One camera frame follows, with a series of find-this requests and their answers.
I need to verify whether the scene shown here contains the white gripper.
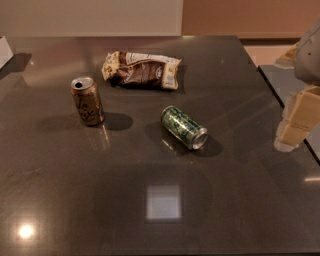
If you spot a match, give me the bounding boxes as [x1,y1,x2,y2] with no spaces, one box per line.
[274,19,320,152]

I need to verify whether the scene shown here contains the green soda can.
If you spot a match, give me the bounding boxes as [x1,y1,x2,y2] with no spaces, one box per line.
[161,106,208,150]

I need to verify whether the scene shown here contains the brown La Croix can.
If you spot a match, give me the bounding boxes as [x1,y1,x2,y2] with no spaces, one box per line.
[71,76,104,126]

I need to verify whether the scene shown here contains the brown and cream snack bag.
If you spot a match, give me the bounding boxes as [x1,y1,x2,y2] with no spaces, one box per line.
[101,51,181,90]

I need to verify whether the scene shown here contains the white box at left edge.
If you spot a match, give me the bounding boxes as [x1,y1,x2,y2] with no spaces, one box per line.
[0,36,13,69]

